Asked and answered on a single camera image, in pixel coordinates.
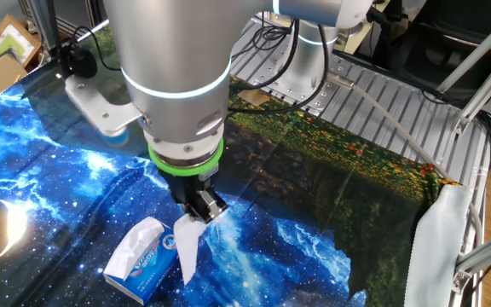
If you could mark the wooden picture frame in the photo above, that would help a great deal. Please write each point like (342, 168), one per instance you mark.
(9, 42)

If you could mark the galaxy print tablecloth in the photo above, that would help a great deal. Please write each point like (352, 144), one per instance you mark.
(271, 239)

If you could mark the black office chair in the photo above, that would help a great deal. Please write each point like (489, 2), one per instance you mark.
(441, 51)

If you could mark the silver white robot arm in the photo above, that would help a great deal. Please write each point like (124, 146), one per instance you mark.
(177, 64)

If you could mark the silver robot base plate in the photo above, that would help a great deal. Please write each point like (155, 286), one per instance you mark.
(271, 87)

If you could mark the white cloth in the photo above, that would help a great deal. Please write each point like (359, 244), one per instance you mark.
(437, 256)

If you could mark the dark metal cabinet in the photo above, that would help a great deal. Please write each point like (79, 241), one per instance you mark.
(75, 13)

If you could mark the blue tissue pack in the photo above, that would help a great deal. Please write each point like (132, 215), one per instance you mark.
(156, 266)

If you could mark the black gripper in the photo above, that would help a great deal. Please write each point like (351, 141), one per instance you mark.
(188, 187)

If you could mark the aluminium frame strut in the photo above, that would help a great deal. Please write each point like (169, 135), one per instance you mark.
(484, 100)
(475, 51)
(488, 256)
(43, 21)

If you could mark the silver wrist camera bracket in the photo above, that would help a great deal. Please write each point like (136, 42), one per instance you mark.
(96, 106)

